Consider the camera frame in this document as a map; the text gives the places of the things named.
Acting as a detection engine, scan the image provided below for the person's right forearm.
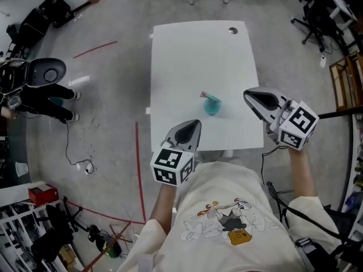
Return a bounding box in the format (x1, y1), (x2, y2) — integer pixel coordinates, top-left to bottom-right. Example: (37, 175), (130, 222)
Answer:
(288, 146), (317, 199)

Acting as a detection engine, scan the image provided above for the black grey gear pack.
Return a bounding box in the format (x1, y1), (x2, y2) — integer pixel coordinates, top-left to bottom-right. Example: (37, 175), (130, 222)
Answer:
(294, 236), (363, 272)

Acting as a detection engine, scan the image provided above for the white cluttered counter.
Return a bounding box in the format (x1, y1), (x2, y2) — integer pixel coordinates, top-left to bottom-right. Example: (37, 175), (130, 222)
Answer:
(341, 114), (363, 218)

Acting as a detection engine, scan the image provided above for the black stanchion with round base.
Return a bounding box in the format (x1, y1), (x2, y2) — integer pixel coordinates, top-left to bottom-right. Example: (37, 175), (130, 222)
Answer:
(316, 106), (363, 119)

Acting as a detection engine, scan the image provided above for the black floor cable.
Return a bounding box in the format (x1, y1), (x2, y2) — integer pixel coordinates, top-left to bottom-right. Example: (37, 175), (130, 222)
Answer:
(65, 120), (94, 171)

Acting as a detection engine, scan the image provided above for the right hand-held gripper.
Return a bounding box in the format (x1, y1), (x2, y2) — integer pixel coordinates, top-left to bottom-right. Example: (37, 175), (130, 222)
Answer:
(243, 87), (320, 152)

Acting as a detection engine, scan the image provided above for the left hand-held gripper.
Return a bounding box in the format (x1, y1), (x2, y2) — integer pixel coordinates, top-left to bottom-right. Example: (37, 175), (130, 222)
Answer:
(150, 119), (202, 187)

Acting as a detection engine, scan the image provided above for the red box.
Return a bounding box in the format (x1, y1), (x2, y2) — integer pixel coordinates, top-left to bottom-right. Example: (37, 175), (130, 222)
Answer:
(28, 184), (59, 205)

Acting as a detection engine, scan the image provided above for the white storage rack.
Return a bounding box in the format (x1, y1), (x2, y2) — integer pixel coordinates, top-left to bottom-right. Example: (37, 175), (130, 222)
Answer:
(0, 181), (67, 272)

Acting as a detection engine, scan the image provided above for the person's left forearm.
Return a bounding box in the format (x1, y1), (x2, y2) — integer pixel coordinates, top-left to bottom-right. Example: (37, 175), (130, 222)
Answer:
(149, 181), (178, 228)

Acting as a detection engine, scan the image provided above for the wooden frame rack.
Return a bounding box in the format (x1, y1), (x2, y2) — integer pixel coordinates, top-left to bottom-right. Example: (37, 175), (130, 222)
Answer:
(329, 51), (363, 112)

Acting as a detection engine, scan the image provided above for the white office desk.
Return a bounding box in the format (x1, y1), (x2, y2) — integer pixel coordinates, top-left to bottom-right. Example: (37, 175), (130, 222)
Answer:
(328, 0), (358, 36)

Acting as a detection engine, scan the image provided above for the white plastic cup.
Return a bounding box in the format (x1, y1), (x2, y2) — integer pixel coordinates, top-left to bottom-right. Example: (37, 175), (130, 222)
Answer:
(15, 162), (29, 177)

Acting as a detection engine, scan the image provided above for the cream printed t-shirt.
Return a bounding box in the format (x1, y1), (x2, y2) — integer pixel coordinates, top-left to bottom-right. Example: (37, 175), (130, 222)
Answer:
(117, 161), (343, 272)

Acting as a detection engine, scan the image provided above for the black metal-frame chair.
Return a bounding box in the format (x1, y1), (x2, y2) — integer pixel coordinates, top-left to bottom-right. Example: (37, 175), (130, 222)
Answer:
(323, 205), (357, 239)

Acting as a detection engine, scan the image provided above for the black equipment case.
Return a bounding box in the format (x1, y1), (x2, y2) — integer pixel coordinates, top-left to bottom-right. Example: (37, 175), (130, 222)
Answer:
(18, 8), (49, 48)
(39, 0), (71, 28)

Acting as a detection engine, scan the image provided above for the green black round device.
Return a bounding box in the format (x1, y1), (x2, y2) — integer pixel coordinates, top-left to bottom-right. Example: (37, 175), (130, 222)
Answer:
(95, 235), (123, 260)

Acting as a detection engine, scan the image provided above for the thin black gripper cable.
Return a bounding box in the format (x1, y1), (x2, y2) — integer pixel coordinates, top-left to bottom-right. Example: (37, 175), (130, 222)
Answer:
(260, 145), (287, 186)

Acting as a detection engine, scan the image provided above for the thick black cable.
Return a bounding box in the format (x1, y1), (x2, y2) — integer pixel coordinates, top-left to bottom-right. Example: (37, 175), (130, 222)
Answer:
(265, 181), (351, 245)

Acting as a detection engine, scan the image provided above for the black office chair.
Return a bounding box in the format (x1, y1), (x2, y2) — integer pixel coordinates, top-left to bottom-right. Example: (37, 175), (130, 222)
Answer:
(29, 197), (85, 265)
(290, 4), (343, 52)

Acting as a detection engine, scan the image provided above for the red floor tape strip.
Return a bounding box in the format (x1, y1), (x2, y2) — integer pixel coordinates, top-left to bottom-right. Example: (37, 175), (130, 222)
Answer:
(65, 200), (146, 226)
(134, 121), (147, 223)

